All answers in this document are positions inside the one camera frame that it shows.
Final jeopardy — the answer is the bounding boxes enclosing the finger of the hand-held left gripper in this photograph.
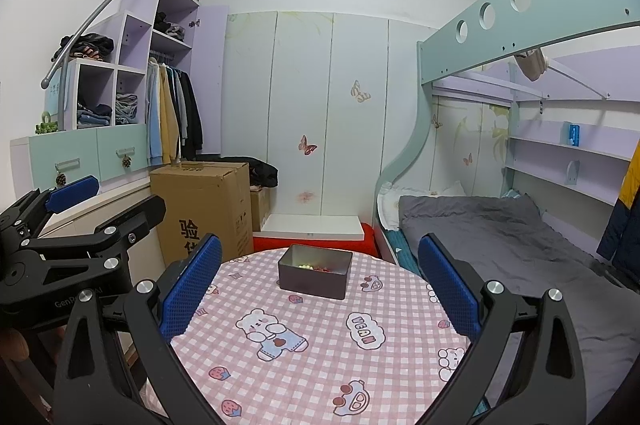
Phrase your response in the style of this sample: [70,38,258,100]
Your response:
[0,175,100,242]
[22,195,167,263]

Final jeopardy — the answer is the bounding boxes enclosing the teal bunk bed frame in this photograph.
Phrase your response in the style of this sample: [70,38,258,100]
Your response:
[372,0,640,425]

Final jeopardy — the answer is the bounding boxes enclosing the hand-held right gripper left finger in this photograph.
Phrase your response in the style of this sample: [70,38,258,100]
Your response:
[52,233,224,425]

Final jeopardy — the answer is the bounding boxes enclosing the small cardboard box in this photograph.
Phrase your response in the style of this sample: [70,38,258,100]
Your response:
[249,188,272,234]

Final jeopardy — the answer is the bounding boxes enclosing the grey blanket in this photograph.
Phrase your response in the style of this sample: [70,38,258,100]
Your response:
[397,192,640,412]

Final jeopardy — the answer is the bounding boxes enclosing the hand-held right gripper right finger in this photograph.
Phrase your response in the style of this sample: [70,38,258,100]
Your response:
[417,233,590,425]

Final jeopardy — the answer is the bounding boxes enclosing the black bag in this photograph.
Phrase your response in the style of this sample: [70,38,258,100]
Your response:
[247,158,280,191]

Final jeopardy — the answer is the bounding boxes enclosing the yellow hanging top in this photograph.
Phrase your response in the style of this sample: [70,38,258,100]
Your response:
[160,64,181,164]

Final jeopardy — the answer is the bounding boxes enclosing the yellow and navy jacket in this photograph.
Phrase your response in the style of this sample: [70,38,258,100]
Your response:
[596,140,640,294]

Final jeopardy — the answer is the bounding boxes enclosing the pile of dark clothes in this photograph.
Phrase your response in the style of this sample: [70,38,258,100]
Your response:
[60,32,116,59]

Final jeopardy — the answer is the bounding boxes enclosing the grey metal tin box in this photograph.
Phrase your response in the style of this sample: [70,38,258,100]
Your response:
[278,244,354,301]

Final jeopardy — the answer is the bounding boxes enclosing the brown hanging cloth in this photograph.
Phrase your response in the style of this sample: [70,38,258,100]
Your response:
[515,48,549,81]

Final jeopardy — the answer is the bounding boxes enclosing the small green plant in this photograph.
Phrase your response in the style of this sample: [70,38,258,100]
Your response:
[34,112,59,135]

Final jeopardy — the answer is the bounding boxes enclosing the pink checked tablecloth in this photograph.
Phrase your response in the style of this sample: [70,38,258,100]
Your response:
[140,247,474,425]

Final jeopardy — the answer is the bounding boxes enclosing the folded blue jeans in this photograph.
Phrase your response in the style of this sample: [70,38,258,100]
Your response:
[77,104,114,129]

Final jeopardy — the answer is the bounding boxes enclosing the folded grey clothes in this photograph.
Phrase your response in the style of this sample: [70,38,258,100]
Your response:
[115,92,139,125]

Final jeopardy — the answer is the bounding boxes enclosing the large cardboard box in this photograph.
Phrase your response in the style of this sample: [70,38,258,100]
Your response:
[149,161,254,274]

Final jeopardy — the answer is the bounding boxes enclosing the teal bed mat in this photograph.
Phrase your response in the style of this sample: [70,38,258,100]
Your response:
[382,227,424,276]

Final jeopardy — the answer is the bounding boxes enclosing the purple stair cabinet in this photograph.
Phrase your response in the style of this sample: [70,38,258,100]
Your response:
[10,0,230,207]

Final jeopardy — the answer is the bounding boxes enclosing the white wardrobe with butterfly stickers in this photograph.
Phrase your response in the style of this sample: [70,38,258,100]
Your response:
[222,10,426,226]

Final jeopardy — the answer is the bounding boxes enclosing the white board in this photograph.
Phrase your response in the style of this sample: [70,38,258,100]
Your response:
[261,214,365,240]

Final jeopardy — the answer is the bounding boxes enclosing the person's left forearm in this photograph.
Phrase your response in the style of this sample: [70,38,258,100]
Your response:
[0,328,31,364]

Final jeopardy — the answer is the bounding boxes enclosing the white pillow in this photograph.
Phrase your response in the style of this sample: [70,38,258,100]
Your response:
[377,182,466,231]

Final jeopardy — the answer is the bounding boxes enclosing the dark folded clothes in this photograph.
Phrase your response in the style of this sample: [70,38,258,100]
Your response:
[152,10,189,41]

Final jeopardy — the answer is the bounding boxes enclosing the light blue hanging shirt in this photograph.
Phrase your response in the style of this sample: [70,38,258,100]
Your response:
[146,62,166,166]

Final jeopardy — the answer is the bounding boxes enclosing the black hanging coats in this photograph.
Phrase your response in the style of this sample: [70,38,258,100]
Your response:
[172,68,204,159]

